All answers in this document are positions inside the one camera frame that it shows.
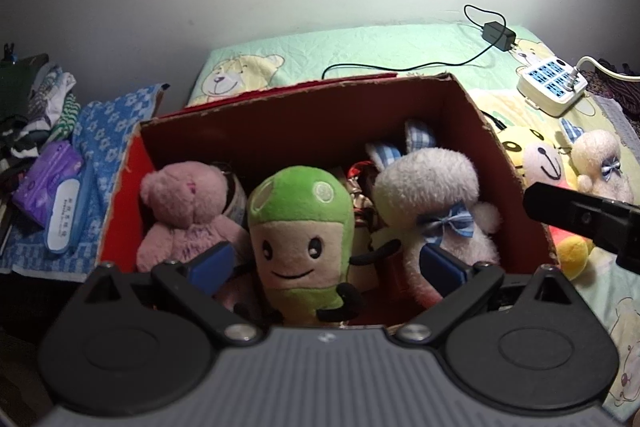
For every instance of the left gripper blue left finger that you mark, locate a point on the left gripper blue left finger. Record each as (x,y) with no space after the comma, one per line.
(210,270)

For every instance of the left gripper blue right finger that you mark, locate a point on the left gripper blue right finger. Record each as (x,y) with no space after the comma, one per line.
(442,270)

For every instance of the white plush bunny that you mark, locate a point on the white plush bunny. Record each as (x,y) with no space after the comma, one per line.
(429,195)
(596,158)

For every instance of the pink plush bear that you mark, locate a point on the pink plush bear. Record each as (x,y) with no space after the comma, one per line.
(188,200)

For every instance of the green plush toy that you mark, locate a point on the green plush toy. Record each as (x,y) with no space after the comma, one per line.
(302,227)

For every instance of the red patterned ribbon scarf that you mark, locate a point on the red patterned ribbon scarf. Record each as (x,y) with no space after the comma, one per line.
(359,183)

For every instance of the dark striped cloth bundle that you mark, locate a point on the dark striped cloth bundle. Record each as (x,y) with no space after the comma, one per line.
(624,93)

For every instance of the white power strip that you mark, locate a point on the white power strip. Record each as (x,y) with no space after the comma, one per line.
(551,85)

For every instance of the white blue wet wipes pack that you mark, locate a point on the white blue wet wipes pack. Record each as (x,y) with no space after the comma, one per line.
(69,212)

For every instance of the red cardboard box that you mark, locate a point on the red cardboard box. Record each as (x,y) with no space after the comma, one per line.
(324,124)

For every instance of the purple tissue pack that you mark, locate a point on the purple tissue pack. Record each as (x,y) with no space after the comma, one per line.
(35,194)

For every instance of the baby bear print mat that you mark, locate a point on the baby bear print mat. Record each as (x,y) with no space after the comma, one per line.
(490,77)

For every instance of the black power adapter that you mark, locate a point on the black power adapter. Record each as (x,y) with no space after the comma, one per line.
(499,36)

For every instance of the pile of folded clothes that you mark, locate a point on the pile of folded clothes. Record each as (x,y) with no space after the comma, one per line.
(38,104)

